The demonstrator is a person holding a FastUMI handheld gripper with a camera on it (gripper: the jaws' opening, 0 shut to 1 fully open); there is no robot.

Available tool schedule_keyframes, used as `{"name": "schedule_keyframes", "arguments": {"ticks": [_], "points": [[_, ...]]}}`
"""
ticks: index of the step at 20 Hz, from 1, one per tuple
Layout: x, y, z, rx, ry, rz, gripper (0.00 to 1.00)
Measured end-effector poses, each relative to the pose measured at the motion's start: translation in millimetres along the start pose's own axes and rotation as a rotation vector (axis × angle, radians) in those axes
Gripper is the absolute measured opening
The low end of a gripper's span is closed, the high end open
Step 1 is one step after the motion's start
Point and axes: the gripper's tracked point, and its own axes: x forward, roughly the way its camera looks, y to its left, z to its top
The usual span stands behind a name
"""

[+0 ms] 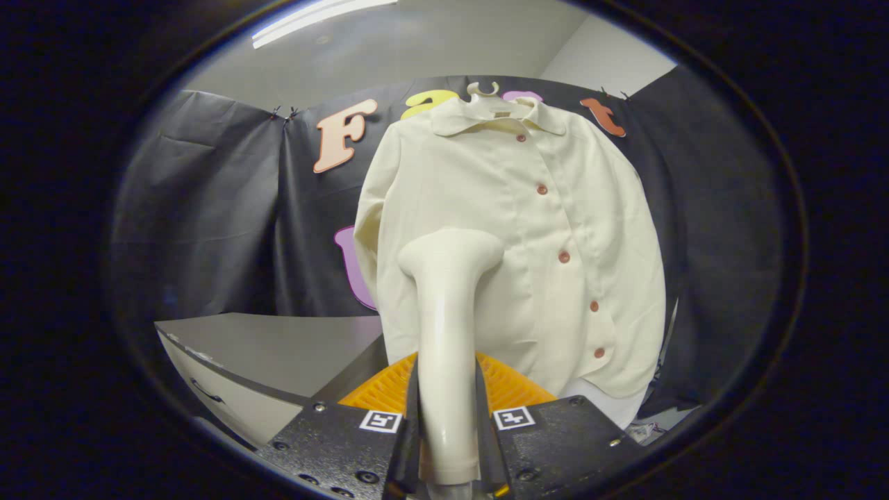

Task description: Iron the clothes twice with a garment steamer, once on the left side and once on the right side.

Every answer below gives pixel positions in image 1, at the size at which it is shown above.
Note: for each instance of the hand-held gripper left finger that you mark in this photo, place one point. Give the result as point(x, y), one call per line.
point(333, 444)

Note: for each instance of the grey cabinet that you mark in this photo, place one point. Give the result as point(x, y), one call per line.
point(278, 347)

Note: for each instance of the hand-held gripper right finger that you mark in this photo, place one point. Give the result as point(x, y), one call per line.
point(555, 444)

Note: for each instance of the ceiling light panel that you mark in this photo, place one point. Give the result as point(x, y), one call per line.
point(312, 17)

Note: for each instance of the white clothes hanger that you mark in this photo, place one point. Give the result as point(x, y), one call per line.
point(483, 90)

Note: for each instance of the white garment steamer head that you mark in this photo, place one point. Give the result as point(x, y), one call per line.
point(448, 347)

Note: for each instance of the black backdrop cloth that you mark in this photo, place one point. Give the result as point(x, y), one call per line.
point(208, 222)

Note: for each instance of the white stand pole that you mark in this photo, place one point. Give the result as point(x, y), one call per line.
point(672, 326)

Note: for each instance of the cream button-up shirt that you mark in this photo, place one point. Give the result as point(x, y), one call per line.
point(528, 243)

